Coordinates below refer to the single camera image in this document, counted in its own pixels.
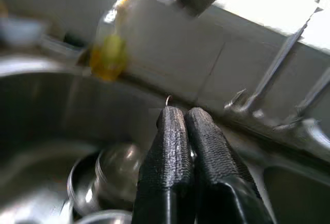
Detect chrome faucet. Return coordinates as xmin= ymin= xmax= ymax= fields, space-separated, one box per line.
xmin=223 ymin=0 xmax=330 ymax=132

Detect small white tray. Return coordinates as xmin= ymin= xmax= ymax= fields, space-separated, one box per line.
xmin=40 ymin=33 xmax=87 ymax=55

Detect stainless steel sink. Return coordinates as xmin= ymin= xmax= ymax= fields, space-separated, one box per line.
xmin=0 ymin=53 xmax=330 ymax=224

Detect clear bottle yellow dish soap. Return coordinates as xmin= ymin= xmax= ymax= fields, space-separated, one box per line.
xmin=89 ymin=0 xmax=178 ymax=82

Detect white bowl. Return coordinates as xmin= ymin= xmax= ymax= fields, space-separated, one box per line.
xmin=0 ymin=14 xmax=46 ymax=47

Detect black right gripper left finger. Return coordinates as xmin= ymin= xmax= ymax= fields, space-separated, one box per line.
xmin=131 ymin=106 xmax=194 ymax=224

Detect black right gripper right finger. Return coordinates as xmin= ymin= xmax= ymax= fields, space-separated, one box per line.
xmin=185 ymin=107 xmax=275 ymax=224

